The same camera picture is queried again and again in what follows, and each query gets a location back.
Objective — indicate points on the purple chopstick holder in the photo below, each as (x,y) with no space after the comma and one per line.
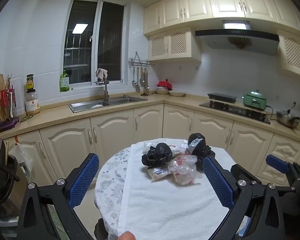
(7,124)

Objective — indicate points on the crumpled clear plastic wrap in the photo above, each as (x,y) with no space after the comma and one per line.
(180,148)
(148,145)

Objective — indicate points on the floral tablecloth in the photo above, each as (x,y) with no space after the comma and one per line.
(110,180)

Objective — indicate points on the shallow beige bowl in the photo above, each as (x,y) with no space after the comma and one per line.
(177,94)

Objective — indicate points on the beige kitchen countertop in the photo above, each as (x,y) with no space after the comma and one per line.
(52,116)

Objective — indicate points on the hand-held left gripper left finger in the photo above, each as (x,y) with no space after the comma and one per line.
(83,180)

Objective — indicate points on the black kitchen appliance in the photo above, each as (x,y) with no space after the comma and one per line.
(0,175)

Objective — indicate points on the black range hood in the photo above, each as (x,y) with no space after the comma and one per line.
(240,38)

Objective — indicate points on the white bowl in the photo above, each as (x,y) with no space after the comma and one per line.
(162,91)

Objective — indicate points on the large lattice door cabinet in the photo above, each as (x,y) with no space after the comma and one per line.
(293,52)

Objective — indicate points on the small lattice door cabinet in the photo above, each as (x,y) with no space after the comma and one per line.
(177,45)

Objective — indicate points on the dark sauce bottle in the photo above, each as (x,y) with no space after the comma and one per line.
(30,82)

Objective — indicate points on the clear plastic bag red print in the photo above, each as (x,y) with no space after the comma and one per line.
(182,170)

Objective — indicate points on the round table with white towel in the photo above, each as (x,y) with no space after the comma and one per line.
(165,205)

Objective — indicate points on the green electric pot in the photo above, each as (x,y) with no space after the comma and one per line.
(255,101)

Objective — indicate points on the steel pot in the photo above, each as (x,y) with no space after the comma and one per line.
(286,120)

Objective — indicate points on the steel faucet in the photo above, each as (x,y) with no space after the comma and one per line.
(106,90)

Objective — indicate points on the kitchen window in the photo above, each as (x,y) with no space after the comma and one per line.
(110,42)

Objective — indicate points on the hanging clear plastic bag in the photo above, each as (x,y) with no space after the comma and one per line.
(21,155)

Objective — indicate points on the hanging steel spoon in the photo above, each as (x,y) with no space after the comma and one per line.
(146,87)
(142,81)

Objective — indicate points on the black plastic bag grey patch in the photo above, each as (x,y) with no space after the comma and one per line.
(198,150)

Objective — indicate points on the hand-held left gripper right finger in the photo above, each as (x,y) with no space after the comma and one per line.
(218,182)

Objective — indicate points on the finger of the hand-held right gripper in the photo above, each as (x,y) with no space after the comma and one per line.
(245,172)
(277,162)

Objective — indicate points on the black grill tray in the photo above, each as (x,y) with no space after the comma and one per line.
(221,97)

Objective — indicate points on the dark table base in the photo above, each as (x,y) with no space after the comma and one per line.
(100,230)

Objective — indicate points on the wall utensil rack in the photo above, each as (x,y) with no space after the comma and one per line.
(141,63)

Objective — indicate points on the cloth on faucet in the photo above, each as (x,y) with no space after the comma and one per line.
(102,73)

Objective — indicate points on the cream kitchen cabinets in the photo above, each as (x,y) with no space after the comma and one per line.
(70,142)
(197,5)

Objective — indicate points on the small white packet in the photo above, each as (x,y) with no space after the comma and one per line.
(160,173)

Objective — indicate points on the hanging steel ladle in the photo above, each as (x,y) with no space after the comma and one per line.
(134,82)

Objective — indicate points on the cream upper kitchen cabinets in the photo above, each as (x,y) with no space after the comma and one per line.
(197,5)

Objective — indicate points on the red pot lid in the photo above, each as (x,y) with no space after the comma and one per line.
(165,84)

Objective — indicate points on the steel double sink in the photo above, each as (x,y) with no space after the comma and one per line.
(115,101)

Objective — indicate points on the person's left hand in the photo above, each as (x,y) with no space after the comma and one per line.
(127,236)

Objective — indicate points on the crumpled black plastic bag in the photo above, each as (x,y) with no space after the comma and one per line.
(157,152)

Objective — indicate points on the cream lower kitchen cabinets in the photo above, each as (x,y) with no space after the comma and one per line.
(70,142)

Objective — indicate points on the green bottle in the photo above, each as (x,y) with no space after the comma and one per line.
(64,82)

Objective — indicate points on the black glass cooktop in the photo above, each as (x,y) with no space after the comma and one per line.
(240,112)

